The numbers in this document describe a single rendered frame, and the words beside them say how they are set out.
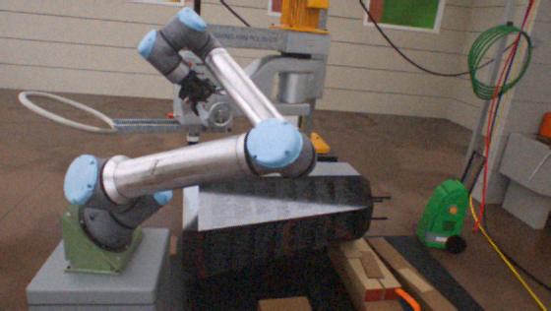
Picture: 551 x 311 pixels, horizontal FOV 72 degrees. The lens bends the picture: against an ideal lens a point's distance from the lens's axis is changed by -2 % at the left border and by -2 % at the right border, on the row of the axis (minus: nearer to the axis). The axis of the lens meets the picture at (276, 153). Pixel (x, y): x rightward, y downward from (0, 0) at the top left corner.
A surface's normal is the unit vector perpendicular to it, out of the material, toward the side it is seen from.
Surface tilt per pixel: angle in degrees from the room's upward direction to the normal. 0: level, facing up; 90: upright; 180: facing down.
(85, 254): 90
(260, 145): 57
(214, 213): 45
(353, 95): 90
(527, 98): 90
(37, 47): 90
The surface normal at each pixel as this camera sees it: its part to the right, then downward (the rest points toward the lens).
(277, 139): -0.30, -0.30
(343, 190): 0.25, -0.43
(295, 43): 0.44, 0.33
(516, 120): 0.13, 0.33
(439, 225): -0.09, 0.31
